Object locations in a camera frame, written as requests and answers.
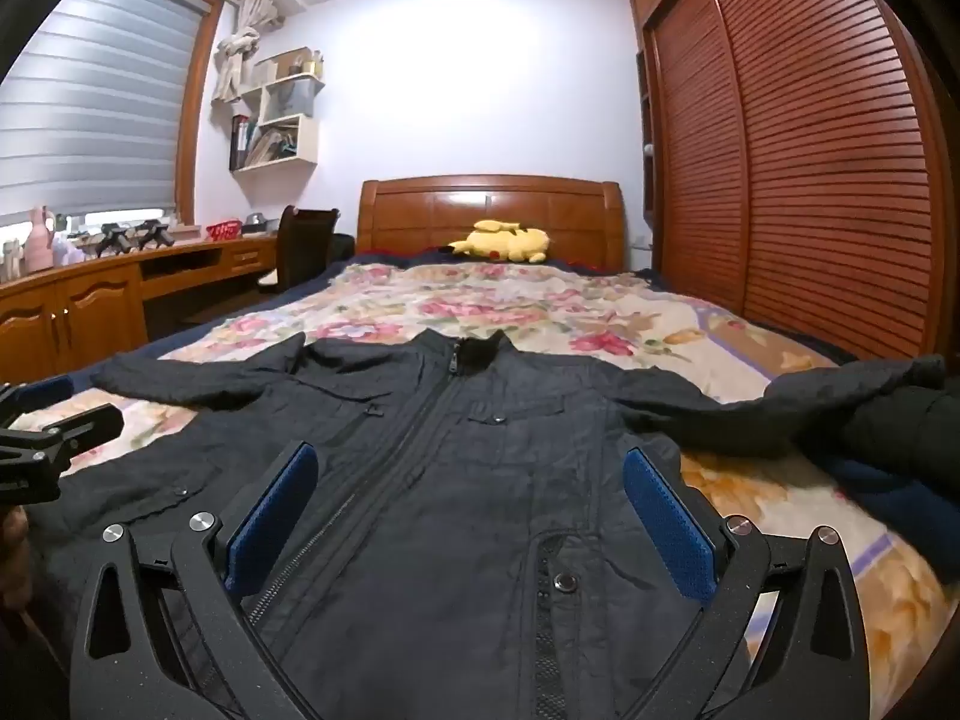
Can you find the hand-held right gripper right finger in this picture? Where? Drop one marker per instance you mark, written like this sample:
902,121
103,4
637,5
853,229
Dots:
671,532

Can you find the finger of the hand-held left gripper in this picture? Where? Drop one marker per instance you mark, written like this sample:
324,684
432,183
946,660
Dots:
82,431
45,394

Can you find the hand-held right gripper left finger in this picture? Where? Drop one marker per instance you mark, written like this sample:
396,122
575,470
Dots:
274,517

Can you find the black zip jacket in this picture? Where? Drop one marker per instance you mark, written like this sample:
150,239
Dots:
450,480

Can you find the person's left hand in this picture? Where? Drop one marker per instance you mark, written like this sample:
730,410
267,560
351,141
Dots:
11,555

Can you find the wooden desk with cabinets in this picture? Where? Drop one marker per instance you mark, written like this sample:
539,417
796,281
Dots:
97,300

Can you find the pink vase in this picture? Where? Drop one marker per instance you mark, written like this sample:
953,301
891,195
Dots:
41,244

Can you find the black tripod stand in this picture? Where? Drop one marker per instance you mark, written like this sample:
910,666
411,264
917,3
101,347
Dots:
116,238
156,234

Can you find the navy cloth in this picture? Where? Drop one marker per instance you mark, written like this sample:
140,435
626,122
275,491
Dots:
900,502

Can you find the red basket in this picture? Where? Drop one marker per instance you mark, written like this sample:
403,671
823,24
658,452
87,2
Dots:
223,231

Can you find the floral blanket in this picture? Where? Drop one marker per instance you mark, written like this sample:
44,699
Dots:
525,307

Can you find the dark wooden chair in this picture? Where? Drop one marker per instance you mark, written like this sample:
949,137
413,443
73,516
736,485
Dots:
304,247

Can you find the silver pot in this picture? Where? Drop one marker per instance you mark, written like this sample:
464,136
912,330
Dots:
257,222

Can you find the black puffer coat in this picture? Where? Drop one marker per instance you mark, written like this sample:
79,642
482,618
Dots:
934,427

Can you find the grey window blind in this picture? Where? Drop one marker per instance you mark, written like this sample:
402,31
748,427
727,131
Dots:
90,112

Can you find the yellow plush toy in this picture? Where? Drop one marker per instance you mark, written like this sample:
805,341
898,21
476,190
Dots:
502,241

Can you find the wooden bed headboard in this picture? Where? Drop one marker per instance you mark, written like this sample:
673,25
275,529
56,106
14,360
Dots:
420,214

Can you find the wooden louvered wardrobe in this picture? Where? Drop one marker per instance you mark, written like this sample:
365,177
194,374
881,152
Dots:
787,165

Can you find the grey paper bag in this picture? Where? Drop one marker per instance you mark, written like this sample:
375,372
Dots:
294,99

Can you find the tied beige curtain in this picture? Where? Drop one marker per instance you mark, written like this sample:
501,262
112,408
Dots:
240,52

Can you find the white wall shelf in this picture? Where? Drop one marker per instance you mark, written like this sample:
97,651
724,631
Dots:
304,142

